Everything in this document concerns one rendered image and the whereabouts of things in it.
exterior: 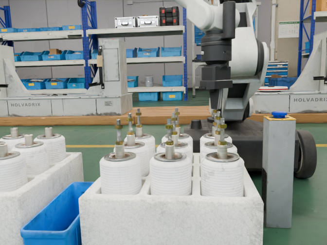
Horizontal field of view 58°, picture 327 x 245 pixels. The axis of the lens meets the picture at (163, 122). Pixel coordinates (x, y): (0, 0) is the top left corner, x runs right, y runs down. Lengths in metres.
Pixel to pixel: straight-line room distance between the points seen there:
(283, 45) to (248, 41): 6.00
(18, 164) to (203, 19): 0.61
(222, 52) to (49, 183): 0.59
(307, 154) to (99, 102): 2.07
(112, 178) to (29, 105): 2.56
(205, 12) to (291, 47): 6.40
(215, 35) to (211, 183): 0.41
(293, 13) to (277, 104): 4.62
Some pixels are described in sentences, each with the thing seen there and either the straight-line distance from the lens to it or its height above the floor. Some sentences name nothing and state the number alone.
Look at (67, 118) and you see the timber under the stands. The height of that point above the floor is 0.06.
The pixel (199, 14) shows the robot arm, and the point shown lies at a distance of 0.87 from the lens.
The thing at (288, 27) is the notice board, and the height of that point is 1.42.
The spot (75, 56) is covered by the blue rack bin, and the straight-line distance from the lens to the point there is 5.82.
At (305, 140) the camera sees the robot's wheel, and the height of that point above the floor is 0.17.
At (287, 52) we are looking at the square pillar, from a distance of 7.19.
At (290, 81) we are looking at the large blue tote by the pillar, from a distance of 5.30.
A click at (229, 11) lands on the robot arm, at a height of 0.60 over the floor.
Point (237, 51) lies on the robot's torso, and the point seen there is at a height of 0.52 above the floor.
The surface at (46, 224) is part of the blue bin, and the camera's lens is 0.83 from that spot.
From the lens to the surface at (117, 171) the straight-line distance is 0.66.
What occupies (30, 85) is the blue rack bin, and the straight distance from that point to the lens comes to 6.20.
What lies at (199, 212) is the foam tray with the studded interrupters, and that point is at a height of 0.15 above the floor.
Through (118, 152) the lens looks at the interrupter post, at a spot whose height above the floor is 0.26.
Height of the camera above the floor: 0.43
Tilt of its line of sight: 9 degrees down
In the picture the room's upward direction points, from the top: 1 degrees counter-clockwise
